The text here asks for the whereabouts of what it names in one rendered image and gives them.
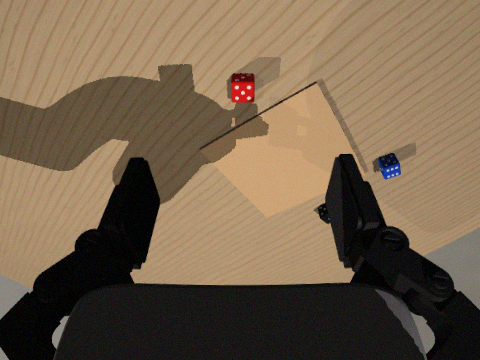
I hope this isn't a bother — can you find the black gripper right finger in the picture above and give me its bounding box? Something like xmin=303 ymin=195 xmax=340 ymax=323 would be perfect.
xmin=325 ymin=154 xmax=480 ymax=360

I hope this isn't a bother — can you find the black die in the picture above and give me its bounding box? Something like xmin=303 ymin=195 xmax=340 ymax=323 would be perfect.
xmin=318 ymin=203 xmax=330 ymax=224

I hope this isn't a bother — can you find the blue die with white pips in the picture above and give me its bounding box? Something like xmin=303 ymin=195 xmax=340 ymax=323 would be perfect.
xmin=378 ymin=153 xmax=401 ymax=180

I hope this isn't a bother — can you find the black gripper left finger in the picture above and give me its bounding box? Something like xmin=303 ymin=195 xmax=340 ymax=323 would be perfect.
xmin=0 ymin=157 xmax=160 ymax=360

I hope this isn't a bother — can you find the dark red die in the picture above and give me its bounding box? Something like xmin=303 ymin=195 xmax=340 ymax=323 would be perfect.
xmin=231 ymin=74 xmax=255 ymax=102

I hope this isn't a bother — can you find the tan flat mat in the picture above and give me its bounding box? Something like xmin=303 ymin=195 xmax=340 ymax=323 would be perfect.
xmin=199 ymin=82 xmax=365 ymax=217

